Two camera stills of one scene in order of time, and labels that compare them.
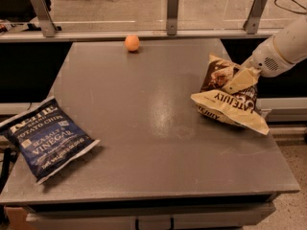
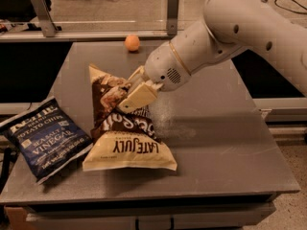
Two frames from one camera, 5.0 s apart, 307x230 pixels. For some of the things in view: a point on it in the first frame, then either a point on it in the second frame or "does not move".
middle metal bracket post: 173,5 does not move
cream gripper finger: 248,63 to 136,78
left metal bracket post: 43,12 does not move
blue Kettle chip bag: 46,139 does not move
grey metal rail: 142,34 does not move
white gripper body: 266,58 to 165,64
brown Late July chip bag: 238,108 to 120,140
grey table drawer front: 243,216 does not move
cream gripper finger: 245,79 to 140,96
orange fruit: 131,42 does not move
